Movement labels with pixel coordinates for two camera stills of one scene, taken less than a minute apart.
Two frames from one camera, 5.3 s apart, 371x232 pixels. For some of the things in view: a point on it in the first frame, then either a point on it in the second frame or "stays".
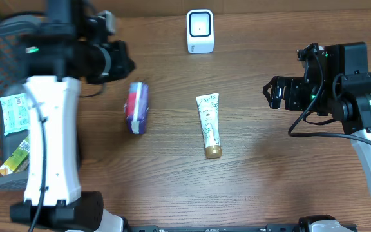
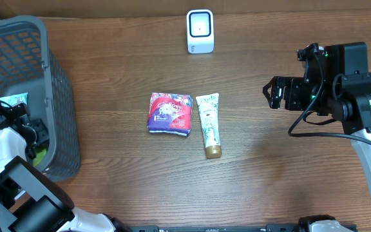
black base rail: x=285 y=227 stays
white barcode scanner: x=200 y=31 stays
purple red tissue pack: x=136 y=107 → x=170 y=113
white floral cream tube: x=209 y=107 stays
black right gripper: x=293 y=86 stays
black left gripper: x=126 y=65 → x=31 y=151
